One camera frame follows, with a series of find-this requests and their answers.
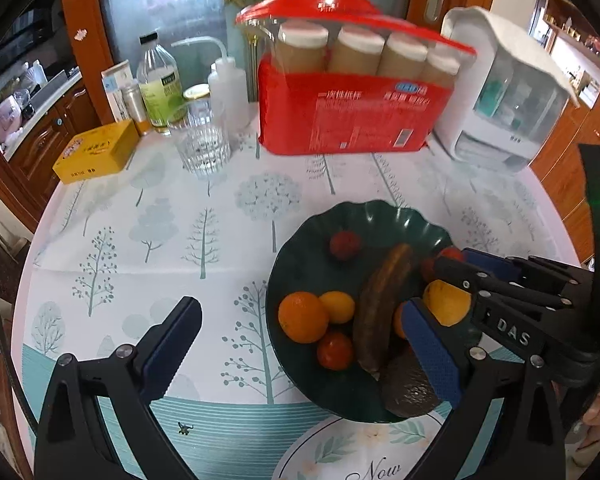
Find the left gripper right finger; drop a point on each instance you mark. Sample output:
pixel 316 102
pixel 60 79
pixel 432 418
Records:
pixel 503 414

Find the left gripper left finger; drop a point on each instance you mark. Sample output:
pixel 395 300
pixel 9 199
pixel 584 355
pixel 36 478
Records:
pixel 73 441

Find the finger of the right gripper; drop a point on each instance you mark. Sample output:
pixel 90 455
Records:
pixel 490 259
pixel 541 293

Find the large yellow orange with sticker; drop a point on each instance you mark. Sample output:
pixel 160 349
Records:
pixel 447 303

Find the orange mandarin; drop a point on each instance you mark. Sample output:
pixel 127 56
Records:
pixel 303 318
pixel 397 322

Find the brown overripe banana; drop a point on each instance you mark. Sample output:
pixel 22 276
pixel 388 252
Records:
pixel 373 317

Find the small yellow-orange tangerine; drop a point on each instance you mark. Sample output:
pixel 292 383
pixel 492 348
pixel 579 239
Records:
pixel 339 305

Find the dark avocado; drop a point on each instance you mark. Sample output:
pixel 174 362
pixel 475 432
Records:
pixel 405 388

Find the red cherry tomato large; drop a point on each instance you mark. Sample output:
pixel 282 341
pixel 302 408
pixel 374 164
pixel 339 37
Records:
pixel 335 351

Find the red cherry tomato small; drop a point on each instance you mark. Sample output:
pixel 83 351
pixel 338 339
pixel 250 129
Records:
pixel 427 269

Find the person's right hand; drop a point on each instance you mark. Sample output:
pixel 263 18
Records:
pixel 590 447

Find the small green tomato stem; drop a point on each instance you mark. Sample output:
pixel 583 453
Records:
pixel 184 429

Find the wooden cabinet right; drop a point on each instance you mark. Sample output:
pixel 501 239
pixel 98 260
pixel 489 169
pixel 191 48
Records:
pixel 559 168

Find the dark green scalloped plate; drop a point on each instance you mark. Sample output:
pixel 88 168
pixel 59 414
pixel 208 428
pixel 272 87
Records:
pixel 304 264

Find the white sterilizer cabinet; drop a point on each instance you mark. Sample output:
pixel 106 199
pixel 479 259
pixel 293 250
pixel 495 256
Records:
pixel 506 103

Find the tree print tablecloth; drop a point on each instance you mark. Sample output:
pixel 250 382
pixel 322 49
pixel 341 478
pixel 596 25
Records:
pixel 112 256

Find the white round printed placemat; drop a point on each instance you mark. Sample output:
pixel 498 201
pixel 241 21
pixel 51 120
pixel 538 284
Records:
pixel 340 449

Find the red paper cup package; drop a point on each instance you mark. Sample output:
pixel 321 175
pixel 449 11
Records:
pixel 340 77

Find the yellow tin box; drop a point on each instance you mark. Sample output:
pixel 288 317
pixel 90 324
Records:
pixel 98 152

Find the clear drinking glass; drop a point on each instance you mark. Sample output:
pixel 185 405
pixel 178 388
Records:
pixel 201 138

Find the white squeeze wash bottle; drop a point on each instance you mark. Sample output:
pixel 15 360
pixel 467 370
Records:
pixel 227 85

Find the jar with gold lid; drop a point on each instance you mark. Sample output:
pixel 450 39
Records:
pixel 196 92

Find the small silver can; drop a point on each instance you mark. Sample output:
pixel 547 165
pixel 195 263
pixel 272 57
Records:
pixel 135 107

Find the white small carton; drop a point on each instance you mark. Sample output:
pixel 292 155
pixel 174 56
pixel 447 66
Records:
pixel 114 80

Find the clear bottle green label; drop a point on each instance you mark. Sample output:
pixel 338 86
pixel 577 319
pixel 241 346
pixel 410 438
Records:
pixel 160 84

